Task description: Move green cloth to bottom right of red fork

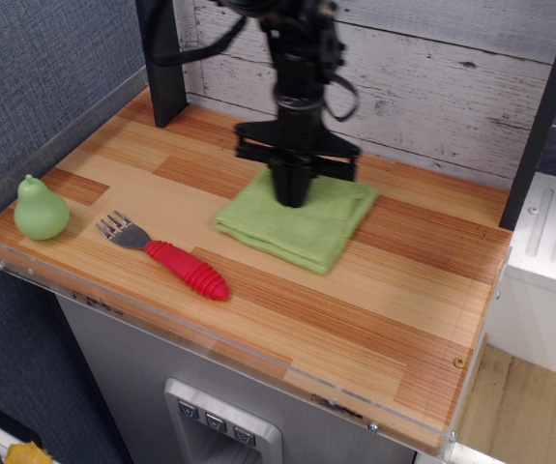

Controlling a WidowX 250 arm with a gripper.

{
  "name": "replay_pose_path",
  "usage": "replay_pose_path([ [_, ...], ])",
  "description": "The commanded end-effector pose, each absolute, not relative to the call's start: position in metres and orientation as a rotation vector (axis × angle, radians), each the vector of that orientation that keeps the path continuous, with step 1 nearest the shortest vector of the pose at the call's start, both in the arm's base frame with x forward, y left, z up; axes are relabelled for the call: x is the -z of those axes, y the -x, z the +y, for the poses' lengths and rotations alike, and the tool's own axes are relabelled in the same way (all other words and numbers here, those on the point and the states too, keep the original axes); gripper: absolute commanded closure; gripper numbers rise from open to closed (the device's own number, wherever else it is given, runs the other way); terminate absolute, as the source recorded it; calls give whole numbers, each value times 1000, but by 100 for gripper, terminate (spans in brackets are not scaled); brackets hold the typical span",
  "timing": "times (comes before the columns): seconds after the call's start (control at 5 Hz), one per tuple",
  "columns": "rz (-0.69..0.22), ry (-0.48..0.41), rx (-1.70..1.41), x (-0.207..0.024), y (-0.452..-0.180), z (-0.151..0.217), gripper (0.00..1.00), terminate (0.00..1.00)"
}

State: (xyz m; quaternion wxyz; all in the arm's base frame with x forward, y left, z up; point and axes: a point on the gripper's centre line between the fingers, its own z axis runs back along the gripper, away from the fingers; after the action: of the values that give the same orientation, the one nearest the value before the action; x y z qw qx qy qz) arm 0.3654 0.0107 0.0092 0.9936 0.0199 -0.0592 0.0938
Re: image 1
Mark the green cloth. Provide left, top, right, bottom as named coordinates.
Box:
left=214, top=168, right=378, bottom=275

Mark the grey toy fridge cabinet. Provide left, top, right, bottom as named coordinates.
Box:
left=59, top=297, right=416, bottom=463

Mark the yellow object at corner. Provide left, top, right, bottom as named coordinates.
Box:
left=4, top=442, right=54, bottom=464

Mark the red handled metal fork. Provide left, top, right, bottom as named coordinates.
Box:
left=96, top=211, right=230, bottom=301

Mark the black cable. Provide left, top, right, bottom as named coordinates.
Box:
left=149, top=14, right=361, bottom=122

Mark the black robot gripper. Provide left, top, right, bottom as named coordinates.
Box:
left=235, top=99, right=361, bottom=208

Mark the silver dispenser panel with buttons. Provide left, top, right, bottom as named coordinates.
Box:
left=163, top=378, right=283, bottom=463

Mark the green toy pear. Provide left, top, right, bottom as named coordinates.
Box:
left=14, top=174, right=71, bottom=241

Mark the white toy sink unit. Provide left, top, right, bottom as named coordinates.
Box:
left=484, top=174, right=556, bottom=372

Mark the black right vertical post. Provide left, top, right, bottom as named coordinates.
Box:
left=499, top=56, right=556, bottom=231

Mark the black vertical post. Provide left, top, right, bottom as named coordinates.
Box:
left=499, top=56, right=556, bottom=231
left=135, top=0, right=188, bottom=128

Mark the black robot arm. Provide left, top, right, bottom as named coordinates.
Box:
left=223, top=1, right=361, bottom=208

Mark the black left vertical post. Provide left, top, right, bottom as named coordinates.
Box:
left=135, top=0, right=188, bottom=128

